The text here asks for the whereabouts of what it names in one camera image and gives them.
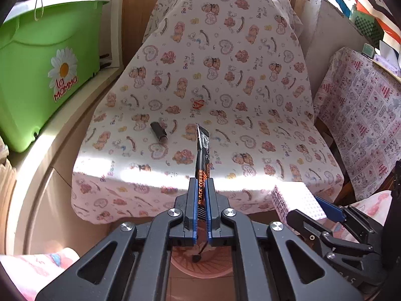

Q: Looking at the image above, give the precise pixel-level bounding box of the small red candy wrapper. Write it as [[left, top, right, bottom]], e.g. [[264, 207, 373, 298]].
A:
[[191, 99, 206, 110]]

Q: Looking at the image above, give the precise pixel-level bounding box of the black coffee sachet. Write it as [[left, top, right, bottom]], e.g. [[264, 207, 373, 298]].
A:
[[195, 124, 210, 221]]

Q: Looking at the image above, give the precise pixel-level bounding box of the green plastic storage box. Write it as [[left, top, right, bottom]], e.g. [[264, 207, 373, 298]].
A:
[[1, 0, 110, 152]]

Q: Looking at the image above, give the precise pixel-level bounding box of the stack of papers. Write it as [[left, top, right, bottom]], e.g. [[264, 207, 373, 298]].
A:
[[0, 139, 16, 215]]

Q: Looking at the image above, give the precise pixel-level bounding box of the black lighter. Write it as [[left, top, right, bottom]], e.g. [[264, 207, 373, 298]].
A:
[[150, 122, 168, 143]]

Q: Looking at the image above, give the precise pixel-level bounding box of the pink mesh waste basket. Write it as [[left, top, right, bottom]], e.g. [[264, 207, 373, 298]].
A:
[[171, 243, 232, 279]]

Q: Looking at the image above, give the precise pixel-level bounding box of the print pattern cloth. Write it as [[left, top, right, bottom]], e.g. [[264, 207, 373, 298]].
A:
[[313, 47, 400, 200]]

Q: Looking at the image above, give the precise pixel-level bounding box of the bear print chair cover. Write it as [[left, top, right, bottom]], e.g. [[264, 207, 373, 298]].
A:
[[71, 0, 344, 224]]

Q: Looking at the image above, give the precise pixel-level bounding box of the pink gingham tissue pack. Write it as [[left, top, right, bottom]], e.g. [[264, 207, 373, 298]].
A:
[[270, 181, 327, 224]]

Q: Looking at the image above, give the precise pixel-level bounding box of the green checkered box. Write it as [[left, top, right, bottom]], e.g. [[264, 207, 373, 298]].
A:
[[349, 6, 385, 48]]

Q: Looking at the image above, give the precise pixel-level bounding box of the pink floral clothing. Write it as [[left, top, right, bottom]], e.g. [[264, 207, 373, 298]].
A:
[[1, 247, 79, 300]]

